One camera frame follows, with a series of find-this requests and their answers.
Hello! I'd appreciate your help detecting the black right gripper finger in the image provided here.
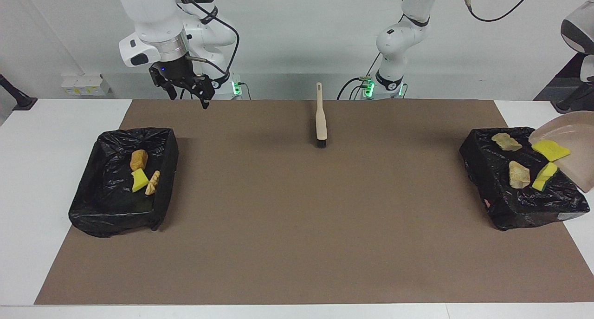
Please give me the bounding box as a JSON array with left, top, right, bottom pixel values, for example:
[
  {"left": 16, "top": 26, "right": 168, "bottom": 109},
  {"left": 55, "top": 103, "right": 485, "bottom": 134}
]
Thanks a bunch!
[
  {"left": 185, "top": 75, "right": 216, "bottom": 110},
  {"left": 148, "top": 64, "right": 178, "bottom": 101}
]

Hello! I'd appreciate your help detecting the brown toy bread roll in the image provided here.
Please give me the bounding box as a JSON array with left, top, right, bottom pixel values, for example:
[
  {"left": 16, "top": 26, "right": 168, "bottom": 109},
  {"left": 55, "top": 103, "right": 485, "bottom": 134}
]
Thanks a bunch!
[{"left": 129, "top": 150, "right": 149, "bottom": 172}]

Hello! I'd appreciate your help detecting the yellow green sponge piece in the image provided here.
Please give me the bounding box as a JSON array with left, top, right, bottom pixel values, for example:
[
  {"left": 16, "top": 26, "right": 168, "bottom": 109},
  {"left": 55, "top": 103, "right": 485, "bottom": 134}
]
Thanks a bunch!
[{"left": 131, "top": 169, "right": 149, "bottom": 193}]

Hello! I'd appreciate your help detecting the striped toy croissant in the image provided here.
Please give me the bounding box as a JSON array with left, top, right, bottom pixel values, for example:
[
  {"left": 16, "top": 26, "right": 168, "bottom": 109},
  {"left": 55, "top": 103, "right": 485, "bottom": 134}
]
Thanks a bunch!
[{"left": 145, "top": 170, "right": 161, "bottom": 196}]

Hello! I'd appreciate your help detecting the beige hand brush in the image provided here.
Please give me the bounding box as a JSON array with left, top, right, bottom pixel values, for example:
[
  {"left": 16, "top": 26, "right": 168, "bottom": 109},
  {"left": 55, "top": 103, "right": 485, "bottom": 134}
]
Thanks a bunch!
[{"left": 315, "top": 82, "right": 328, "bottom": 149}]

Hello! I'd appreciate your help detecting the small beige foam chunk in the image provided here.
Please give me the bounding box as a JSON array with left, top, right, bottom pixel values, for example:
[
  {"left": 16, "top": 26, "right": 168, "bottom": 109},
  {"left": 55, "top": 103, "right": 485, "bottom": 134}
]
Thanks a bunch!
[{"left": 491, "top": 132, "right": 523, "bottom": 152}]

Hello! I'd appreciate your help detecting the large beige foam chunk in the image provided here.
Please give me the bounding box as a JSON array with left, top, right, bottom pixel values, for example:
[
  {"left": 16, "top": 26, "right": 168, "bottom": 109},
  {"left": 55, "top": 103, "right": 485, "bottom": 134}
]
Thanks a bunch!
[{"left": 509, "top": 160, "right": 531, "bottom": 189}]

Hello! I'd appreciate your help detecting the notched yellow sponge piece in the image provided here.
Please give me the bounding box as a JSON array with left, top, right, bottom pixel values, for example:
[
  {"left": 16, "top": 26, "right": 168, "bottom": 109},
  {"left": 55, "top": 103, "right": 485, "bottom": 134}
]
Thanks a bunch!
[{"left": 531, "top": 140, "right": 571, "bottom": 162}]

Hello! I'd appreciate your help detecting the yellow sponge wedge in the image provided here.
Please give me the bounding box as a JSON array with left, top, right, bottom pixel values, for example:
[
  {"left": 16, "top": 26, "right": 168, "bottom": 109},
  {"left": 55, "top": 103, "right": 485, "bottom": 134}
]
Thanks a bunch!
[{"left": 532, "top": 162, "right": 559, "bottom": 192}]

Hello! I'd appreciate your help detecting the beige plastic dustpan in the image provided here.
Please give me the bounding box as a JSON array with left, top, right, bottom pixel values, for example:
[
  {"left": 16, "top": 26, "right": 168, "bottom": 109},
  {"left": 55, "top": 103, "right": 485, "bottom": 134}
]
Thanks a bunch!
[{"left": 528, "top": 112, "right": 594, "bottom": 193}]

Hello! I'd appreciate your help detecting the bin with black trash bag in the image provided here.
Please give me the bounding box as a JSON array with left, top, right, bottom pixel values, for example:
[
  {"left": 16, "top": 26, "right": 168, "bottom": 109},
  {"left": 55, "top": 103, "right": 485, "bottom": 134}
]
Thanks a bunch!
[
  {"left": 459, "top": 126, "right": 591, "bottom": 231},
  {"left": 69, "top": 127, "right": 180, "bottom": 238}
]

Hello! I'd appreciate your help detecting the black clamp stand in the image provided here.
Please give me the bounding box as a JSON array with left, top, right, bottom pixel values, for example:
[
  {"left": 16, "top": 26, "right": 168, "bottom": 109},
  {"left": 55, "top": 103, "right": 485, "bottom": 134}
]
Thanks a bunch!
[
  {"left": 0, "top": 74, "right": 38, "bottom": 111},
  {"left": 552, "top": 80, "right": 594, "bottom": 114}
]

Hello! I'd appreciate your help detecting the brown table mat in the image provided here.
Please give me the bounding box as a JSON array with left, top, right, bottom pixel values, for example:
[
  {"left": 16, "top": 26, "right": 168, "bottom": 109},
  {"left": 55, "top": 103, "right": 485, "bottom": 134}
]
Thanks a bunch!
[{"left": 35, "top": 99, "right": 594, "bottom": 306}]

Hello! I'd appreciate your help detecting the dark background panel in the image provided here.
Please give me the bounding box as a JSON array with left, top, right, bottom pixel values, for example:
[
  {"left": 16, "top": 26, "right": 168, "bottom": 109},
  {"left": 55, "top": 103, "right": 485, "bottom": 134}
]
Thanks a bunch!
[{"left": 534, "top": 36, "right": 594, "bottom": 101}]

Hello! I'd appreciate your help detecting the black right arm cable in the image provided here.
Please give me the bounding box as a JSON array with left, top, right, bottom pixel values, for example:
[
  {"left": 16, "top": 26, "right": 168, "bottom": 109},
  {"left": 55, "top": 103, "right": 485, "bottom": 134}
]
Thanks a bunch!
[{"left": 176, "top": 0, "right": 240, "bottom": 76}]

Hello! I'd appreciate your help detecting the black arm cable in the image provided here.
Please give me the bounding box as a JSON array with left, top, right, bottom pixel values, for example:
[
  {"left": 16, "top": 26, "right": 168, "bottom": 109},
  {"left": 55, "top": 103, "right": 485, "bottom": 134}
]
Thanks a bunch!
[
  {"left": 461, "top": 0, "right": 541, "bottom": 23},
  {"left": 176, "top": 0, "right": 240, "bottom": 76}
]

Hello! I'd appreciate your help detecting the white wall power box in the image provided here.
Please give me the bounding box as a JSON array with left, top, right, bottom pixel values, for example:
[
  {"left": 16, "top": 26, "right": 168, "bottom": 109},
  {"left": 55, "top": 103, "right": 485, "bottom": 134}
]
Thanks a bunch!
[{"left": 60, "top": 74, "right": 111, "bottom": 97}]

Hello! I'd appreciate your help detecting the black left base cable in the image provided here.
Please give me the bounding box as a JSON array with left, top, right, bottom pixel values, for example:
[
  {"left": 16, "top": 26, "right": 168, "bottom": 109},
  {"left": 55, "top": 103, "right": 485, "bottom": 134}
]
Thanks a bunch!
[{"left": 337, "top": 54, "right": 382, "bottom": 100}]

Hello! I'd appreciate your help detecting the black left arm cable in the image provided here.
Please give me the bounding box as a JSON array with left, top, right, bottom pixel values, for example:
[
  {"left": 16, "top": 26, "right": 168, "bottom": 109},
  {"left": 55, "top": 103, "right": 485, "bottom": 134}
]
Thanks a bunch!
[{"left": 461, "top": 0, "right": 541, "bottom": 23}]

